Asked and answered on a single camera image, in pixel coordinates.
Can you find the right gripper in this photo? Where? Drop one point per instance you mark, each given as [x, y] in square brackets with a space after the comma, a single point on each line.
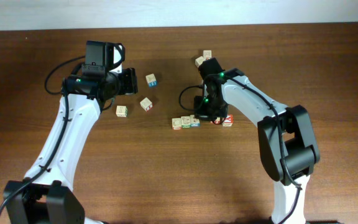
[199, 113]

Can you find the block with I green side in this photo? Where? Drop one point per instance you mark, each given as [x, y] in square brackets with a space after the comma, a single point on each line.
[121, 111]

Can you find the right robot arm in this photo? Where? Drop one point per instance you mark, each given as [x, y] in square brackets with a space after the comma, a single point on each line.
[287, 144]

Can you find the block with red X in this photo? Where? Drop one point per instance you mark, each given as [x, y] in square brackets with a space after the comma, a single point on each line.
[228, 121]

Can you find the block with C red side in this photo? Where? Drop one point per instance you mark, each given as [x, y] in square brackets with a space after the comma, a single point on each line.
[176, 123]

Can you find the block red side far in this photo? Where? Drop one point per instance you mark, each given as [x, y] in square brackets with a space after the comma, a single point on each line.
[199, 61]

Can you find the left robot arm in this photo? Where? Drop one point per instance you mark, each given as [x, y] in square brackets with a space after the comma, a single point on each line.
[45, 195]

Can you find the block with blue side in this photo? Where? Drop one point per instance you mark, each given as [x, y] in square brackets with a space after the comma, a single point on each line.
[151, 80]

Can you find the block with N red side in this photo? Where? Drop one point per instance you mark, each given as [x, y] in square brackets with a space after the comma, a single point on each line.
[146, 104]

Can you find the block with car picture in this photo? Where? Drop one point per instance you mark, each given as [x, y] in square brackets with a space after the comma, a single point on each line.
[195, 122]

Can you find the farthest block red side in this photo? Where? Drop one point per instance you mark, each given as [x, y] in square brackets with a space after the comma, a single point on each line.
[207, 54]

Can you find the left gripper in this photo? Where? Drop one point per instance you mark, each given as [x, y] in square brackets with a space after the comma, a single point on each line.
[129, 76]

